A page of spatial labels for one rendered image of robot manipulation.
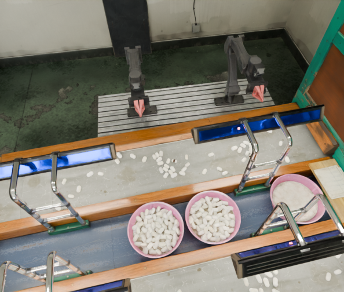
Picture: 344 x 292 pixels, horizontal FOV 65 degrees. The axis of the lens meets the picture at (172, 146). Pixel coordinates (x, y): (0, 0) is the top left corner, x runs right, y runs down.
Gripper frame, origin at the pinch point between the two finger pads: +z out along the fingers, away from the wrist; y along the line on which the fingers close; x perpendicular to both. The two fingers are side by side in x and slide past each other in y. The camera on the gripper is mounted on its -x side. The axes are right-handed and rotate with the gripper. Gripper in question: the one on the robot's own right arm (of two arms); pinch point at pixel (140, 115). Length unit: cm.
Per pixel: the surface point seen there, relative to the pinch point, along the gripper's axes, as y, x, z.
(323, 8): 181, 47, -142
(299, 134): 91, 33, 2
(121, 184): -15.2, 32.1, 19.0
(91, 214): -30, 30, 34
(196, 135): 23.5, -2.6, 17.7
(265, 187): 60, 34, 32
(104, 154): -17.0, -1.4, 20.7
